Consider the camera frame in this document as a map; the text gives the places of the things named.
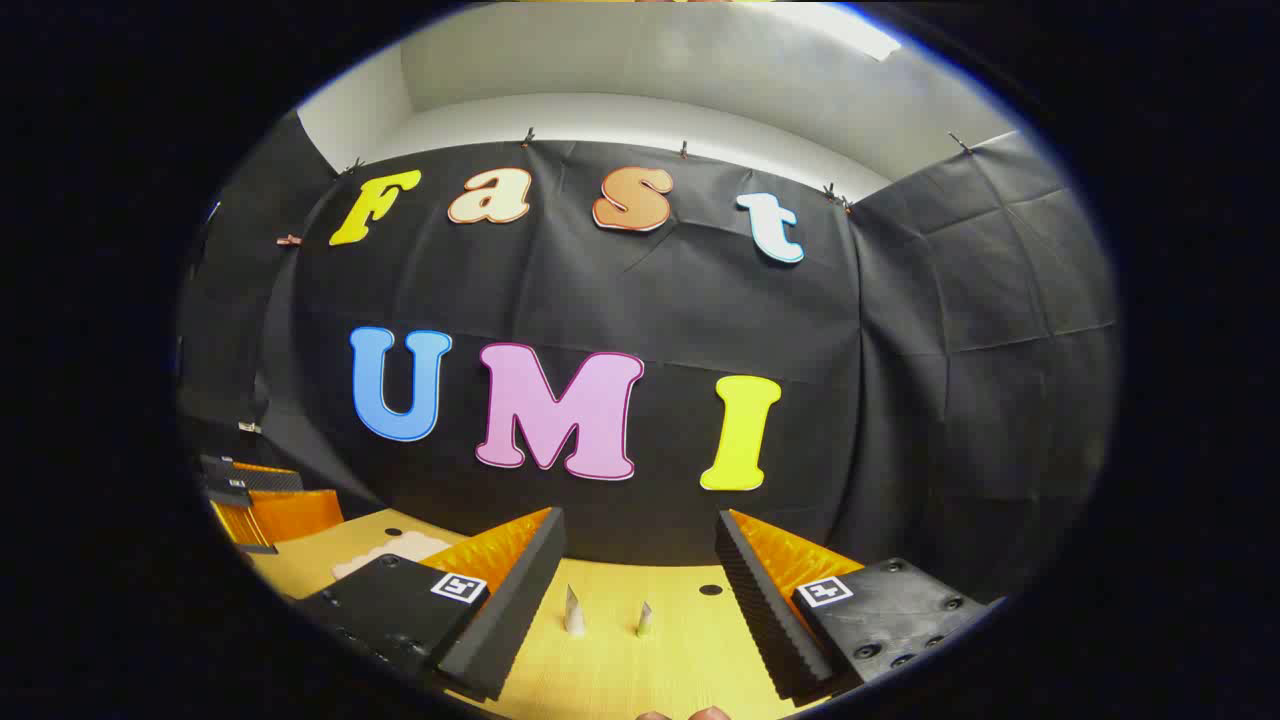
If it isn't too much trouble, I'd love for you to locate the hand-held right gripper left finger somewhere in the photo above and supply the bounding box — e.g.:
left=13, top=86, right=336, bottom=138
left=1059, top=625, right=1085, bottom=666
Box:
left=295, top=507, right=567, bottom=703

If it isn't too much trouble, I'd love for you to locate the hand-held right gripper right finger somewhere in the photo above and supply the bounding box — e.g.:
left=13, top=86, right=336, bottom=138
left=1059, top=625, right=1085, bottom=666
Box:
left=714, top=508, right=1004, bottom=703

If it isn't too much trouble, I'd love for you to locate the pink suitcase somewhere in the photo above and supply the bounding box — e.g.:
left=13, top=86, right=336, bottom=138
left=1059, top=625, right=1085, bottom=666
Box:
left=332, top=530, right=453, bottom=581

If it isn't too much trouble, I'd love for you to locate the black backdrop cloth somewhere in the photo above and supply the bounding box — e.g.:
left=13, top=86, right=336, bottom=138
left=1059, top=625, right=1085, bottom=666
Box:
left=175, top=110, right=1121, bottom=611

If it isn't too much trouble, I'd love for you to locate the ceiling light panel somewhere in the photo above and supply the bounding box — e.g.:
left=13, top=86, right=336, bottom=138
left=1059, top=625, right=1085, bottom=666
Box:
left=790, top=4, right=903, bottom=63

